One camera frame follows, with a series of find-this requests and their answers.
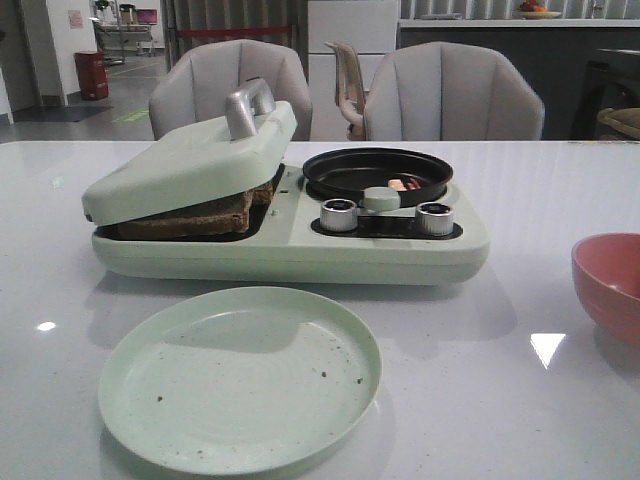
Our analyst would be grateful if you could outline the bread slice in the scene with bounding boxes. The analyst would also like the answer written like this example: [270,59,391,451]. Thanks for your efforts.
[115,190,253,240]
[252,181,274,205]

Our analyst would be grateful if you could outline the orange shrimp pieces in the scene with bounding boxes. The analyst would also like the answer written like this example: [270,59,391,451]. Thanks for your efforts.
[387,176,422,191]

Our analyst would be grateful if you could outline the mint green sandwich maker lid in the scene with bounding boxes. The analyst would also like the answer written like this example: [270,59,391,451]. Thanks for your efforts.
[82,101,297,226]

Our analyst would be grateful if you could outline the pink bowl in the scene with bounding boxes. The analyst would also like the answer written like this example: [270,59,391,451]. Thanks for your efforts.
[571,232,639,348]

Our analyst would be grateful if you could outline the mint green breakfast maker base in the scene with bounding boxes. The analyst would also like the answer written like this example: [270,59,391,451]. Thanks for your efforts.
[92,165,490,285]

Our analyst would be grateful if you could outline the left silver control knob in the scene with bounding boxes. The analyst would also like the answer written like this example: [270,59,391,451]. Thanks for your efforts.
[319,198,358,232]

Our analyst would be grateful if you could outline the silver control knob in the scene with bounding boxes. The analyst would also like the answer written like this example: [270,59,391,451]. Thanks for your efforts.
[414,202,454,237]
[319,198,358,232]

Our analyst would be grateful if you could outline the black round frying pan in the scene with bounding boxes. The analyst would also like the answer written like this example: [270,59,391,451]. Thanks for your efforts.
[302,147,453,208]

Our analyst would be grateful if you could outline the right silver control knob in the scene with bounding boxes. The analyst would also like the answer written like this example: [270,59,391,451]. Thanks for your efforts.
[414,202,454,237]

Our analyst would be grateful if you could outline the beige office chair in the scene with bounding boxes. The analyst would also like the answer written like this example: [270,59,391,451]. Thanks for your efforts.
[325,42,367,141]

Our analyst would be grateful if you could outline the mint green round plate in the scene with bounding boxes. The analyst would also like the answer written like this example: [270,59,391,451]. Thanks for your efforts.
[98,286,382,476]

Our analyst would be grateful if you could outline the right grey upholstered chair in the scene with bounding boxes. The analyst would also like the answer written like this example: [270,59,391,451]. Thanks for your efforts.
[364,42,545,141]

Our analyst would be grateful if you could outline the grey upholstered chair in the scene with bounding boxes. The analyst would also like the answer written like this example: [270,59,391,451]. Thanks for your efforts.
[364,42,545,141]
[149,39,313,141]

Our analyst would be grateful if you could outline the left grey upholstered chair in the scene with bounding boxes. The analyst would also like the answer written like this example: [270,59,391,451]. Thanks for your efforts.
[149,39,313,141]

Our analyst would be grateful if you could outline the white refrigerator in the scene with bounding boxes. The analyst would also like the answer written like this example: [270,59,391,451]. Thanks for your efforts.
[307,1,399,142]

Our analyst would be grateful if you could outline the red barrier belt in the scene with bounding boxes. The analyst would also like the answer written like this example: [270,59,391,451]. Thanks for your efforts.
[175,25,292,38]

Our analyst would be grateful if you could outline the red trash bin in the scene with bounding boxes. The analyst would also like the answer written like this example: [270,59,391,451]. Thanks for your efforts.
[74,51,109,100]

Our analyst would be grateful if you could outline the fruit plate on counter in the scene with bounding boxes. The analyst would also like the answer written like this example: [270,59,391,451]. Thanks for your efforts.
[515,0,562,20]

